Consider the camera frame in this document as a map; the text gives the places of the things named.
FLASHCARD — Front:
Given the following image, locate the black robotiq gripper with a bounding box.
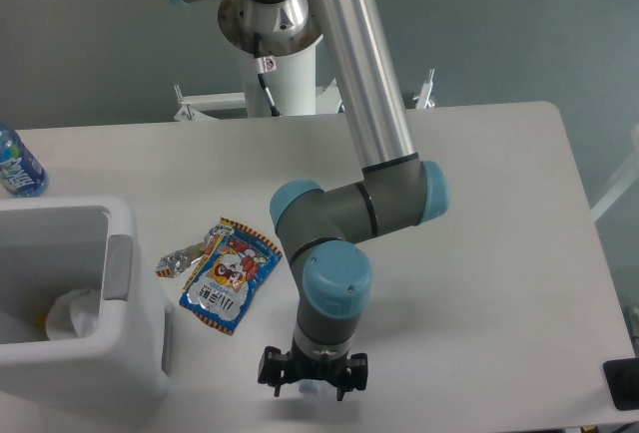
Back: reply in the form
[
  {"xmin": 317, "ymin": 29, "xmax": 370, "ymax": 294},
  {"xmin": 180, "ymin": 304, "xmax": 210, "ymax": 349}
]
[{"xmin": 258, "ymin": 345, "xmax": 368, "ymax": 401}]

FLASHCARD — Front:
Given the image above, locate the crushed clear plastic bottle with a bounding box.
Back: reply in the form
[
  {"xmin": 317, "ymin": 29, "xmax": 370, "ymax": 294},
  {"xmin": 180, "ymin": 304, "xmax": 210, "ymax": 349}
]
[{"xmin": 298, "ymin": 379, "xmax": 321, "ymax": 396}]

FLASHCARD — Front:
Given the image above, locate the blue snack wrapper bag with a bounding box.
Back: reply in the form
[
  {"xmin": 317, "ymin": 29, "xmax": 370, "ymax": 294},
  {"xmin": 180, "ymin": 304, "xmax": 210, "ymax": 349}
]
[{"xmin": 156, "ymin": 217, "xmax": 283, "ymax": 335}]

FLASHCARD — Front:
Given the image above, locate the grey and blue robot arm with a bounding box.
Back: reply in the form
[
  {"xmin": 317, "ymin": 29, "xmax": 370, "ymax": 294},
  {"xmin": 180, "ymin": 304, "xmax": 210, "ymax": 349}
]
[{"xmin": 172, "ymin": 0, "xmax": 450, "ymax": 396}]

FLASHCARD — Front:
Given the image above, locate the white plastic trash can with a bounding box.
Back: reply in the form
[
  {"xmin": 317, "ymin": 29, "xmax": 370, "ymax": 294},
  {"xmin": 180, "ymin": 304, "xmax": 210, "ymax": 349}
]
[{"xmin": 1, "ymin": 196, "xmax": 173, "ymax": 405}]

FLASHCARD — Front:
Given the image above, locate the crumpled white tissue paper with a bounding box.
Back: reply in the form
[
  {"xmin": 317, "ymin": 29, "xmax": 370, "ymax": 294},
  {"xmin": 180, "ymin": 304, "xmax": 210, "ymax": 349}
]
[{"xmin": 45, "ymin": 288, "xmax": 101, "ymax": 341}]

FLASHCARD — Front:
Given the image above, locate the black device at table edge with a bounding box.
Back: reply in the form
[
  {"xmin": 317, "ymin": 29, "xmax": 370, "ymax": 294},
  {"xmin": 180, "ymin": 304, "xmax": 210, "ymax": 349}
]
[{"xmin": 603, "ymin": 358, "xmax": 638, "ymax": 411}]

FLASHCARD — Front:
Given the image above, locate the blue labelled drink bottle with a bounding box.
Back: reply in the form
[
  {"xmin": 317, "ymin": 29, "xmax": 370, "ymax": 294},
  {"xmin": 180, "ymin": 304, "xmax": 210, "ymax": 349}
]
[{"xmin": 1, "ymin": 124, "xmax": 48, "ymax": 198}]

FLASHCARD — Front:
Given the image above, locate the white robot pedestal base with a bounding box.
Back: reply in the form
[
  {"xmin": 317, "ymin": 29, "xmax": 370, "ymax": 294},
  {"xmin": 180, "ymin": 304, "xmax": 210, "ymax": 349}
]
[{"xmin": 174, "ymin": 40, "xmax": 344, "ymax": 122}]

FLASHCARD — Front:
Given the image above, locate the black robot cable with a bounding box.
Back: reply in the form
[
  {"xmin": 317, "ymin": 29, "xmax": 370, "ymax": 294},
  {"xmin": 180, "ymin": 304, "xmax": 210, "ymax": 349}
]
[{"xmin": 251, "ymin": 32, "xmax": 282, "ymax": 118}]

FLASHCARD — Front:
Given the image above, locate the white table frame leg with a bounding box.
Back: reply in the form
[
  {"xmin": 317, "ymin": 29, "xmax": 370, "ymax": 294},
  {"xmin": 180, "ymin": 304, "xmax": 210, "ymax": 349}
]
[{"xmin": 590, "ymin": 125, "xmax": 638, "ymax": 222}]

